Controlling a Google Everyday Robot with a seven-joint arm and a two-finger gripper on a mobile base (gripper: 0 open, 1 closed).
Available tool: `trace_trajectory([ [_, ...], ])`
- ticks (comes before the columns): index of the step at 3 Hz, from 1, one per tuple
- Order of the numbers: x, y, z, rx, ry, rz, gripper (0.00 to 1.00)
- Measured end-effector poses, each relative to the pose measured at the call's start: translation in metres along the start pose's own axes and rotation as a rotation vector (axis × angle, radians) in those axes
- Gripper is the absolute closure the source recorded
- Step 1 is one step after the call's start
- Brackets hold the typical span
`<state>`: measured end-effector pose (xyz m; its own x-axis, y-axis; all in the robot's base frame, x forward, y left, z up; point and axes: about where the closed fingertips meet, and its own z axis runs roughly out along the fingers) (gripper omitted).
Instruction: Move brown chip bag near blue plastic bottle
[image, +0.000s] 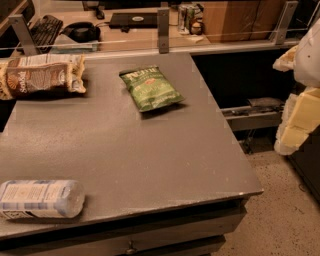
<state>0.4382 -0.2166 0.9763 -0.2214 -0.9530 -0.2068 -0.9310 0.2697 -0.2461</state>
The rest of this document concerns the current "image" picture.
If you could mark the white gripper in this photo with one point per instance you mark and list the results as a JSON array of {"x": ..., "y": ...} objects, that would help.
[{"x": 309, "y": 58}]

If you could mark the brown chip bag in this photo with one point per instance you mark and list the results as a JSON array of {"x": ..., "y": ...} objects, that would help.
[{"x": 23, "y": 76}]

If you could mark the green chip bag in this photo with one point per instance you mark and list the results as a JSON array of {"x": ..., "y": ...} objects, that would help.
[{"x": 149, "y": 88}]

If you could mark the blue plastic water bottle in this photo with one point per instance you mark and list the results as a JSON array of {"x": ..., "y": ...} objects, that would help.
[{"x": 41, "y": 199}]

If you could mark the grey metal shelf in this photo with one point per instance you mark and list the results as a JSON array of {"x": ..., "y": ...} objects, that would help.
[{"x": 258, "y": 113}]

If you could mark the wooden cabinet box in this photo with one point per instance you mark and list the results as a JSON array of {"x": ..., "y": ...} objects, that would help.
[{"x": 230, "y": 21}]

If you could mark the green drink can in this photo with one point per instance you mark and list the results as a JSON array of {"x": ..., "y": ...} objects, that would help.
[{"x": 186, "y": 14}]

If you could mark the black laptop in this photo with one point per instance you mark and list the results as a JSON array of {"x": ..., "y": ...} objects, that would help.
[{"x": 133, "y": 20}]

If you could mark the grey drawer front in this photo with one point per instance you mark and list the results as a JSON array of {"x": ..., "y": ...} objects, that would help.
[{"x": 195, "y": 232}]

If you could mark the black headphones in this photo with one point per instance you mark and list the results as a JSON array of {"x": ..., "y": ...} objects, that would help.
[{"x": 82, "y": 32}]

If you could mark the black keyboard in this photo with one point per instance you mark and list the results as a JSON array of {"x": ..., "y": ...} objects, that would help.
[{"x": 39, "y": 38}]

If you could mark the grey metal rail bracket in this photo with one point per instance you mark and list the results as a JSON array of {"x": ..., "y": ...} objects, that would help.
[{"x": 163, "y": 29}]

